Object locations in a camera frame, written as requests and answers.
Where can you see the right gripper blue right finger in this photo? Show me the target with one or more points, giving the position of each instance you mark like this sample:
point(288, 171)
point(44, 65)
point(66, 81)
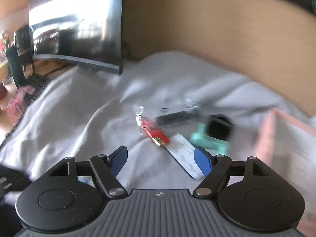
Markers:
point(215, 170)

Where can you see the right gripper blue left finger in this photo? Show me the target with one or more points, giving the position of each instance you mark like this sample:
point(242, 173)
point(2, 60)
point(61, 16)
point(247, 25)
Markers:
point(105, 169)

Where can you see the teal plastic funnel tool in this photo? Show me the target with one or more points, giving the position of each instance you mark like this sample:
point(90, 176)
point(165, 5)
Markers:
point(200, 138)

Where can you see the black funnel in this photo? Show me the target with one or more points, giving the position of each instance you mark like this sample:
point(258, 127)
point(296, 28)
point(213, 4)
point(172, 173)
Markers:
point(219, 127)

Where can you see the black device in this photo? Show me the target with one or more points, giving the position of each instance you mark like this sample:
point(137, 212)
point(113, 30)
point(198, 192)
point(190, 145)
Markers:
point(177, 113)

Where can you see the red connector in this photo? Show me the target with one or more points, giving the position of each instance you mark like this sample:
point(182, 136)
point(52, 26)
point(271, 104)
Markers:
point(148, 127)

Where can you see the grey cloth table cover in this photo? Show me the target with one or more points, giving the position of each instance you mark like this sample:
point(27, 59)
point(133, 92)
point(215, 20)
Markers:
point(84, 113)

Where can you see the pink cardboard box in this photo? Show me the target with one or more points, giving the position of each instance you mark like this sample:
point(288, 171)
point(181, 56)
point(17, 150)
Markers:
point(287, 145)

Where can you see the curved monitor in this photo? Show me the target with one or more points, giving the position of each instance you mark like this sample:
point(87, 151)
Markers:
point(87, 32)

